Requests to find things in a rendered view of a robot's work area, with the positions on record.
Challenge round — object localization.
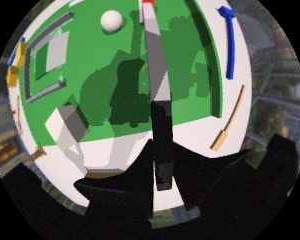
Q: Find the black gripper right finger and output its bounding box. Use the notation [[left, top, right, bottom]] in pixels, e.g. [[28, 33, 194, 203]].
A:
[[173, 141, 253, 211]]

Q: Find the white flat strip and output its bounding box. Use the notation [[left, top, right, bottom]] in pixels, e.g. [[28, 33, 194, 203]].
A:
[[70, 0, 85, 8]]

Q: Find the green mat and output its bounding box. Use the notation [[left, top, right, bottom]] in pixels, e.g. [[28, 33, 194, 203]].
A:
[[18, 0, 213, 147]]

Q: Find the white cube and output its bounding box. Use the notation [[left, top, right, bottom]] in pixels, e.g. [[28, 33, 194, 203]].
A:
[[45, 104, 90, 152]]

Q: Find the white golf ball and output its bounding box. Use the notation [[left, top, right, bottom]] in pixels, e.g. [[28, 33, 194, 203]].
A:
[[99, 9, 123, 32]]

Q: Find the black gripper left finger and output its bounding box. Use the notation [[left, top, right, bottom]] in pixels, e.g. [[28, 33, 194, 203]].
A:
[[73, 139, 154, 220]]

